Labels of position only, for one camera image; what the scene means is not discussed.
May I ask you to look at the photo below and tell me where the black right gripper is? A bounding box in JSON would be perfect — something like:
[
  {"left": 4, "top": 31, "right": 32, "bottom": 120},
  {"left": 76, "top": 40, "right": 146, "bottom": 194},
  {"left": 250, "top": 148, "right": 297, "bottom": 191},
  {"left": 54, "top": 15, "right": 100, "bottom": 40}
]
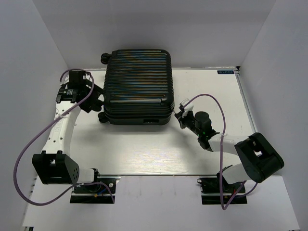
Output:
[{"left": 175, "top": 110, "right": 202, "bottom": 137}]

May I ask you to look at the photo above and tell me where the black suitcase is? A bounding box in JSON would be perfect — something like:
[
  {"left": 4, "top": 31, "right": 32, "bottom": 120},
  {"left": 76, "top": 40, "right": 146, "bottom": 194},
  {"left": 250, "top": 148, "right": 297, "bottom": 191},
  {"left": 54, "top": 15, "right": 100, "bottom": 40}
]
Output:
[{"left": 98, "top": 49, "right": 174, "bottom": 125}]

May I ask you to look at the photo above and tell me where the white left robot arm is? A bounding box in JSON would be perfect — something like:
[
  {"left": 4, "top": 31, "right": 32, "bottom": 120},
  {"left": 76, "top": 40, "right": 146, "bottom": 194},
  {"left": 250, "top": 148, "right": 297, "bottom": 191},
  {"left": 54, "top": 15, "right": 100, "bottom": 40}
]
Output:
[{"left": 32, "top": 69, "right": 103, "bottom": 192}]

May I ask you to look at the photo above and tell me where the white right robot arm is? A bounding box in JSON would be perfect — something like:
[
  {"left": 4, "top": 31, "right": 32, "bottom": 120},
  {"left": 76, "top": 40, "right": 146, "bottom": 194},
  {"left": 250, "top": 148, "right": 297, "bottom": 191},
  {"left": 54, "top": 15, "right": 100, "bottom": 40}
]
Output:
[{"left": 175, "top": 105, "right": 284, "bottom": 192}]

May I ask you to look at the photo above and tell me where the blue label sticker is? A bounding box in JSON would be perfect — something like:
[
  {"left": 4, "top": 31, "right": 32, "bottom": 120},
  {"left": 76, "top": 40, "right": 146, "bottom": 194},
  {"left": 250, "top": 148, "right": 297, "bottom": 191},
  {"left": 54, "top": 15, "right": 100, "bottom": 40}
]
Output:
[{"left": 217, "top": 70, "right": 234, "bottom": 75}]

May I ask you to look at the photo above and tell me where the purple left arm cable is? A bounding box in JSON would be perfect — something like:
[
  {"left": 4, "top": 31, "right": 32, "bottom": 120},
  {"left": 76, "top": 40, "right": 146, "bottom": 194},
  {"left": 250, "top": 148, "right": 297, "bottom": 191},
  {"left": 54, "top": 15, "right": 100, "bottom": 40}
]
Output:
[{"left": 14, "top": 70, "right": 115, "bottom": 205}]

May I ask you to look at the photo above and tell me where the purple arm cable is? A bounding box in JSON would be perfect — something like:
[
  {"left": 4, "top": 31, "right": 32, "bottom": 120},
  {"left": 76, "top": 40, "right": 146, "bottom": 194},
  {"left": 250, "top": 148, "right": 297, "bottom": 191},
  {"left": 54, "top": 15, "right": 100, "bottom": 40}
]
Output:
[
  {"left": 14, "top": 70, "right": 115, "bottom": 205},
  {"left": 179, "top": 93, "right": 259, "bottom": 210}
]

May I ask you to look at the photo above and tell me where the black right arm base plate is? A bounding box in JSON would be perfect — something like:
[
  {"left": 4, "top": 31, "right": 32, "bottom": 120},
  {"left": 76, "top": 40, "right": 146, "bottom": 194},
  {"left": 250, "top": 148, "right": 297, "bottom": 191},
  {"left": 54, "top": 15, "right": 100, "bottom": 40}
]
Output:
[{"left": 197, "top": 176, "right": 247, "bottom": 205}]

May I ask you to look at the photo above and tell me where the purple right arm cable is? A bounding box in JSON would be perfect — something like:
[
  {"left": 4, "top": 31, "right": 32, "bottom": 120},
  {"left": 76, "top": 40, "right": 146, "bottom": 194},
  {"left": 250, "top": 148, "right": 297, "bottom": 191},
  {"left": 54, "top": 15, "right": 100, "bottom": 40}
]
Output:
[{"left": 179, "top": 93, "right": 259, "bottom": 210}]

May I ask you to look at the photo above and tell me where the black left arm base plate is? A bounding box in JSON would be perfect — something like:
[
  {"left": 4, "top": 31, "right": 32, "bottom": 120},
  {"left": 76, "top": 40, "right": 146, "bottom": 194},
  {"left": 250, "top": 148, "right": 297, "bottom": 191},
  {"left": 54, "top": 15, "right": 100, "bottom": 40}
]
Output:
[{"left": 70, "top": 175, "right": 121, "bottom": 204}]

